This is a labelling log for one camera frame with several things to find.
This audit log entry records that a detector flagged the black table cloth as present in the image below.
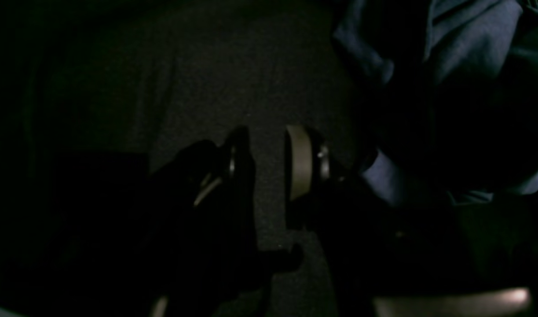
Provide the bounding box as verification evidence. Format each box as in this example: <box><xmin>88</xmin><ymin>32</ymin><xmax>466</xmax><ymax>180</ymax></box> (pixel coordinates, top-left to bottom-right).
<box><xmin>0</xmin><ymin>0</ymin><xmax>538</xmax><ymax>317</ymax></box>

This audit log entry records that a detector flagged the blue-grey t-shirt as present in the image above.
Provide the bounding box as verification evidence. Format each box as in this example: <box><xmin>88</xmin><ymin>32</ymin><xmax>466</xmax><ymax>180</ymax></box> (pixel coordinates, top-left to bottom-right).
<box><xmin>331</xmin><ymin>0</ymin><xmax>538</xmax><ymax>207</ymax></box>

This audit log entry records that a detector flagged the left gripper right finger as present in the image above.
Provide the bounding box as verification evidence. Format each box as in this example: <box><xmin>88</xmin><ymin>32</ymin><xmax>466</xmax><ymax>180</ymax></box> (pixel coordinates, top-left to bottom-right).
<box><xmin>285</xmin><ymin>125</ymin><xmax>422</xmax><ymax>317</ymax></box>

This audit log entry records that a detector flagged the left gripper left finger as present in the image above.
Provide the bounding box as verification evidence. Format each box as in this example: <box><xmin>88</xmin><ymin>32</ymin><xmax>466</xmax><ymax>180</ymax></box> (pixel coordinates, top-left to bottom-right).
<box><xmin>137</xmin><ymin>126</ymin><xmax>303</xmax><ymax>317</ymax></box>

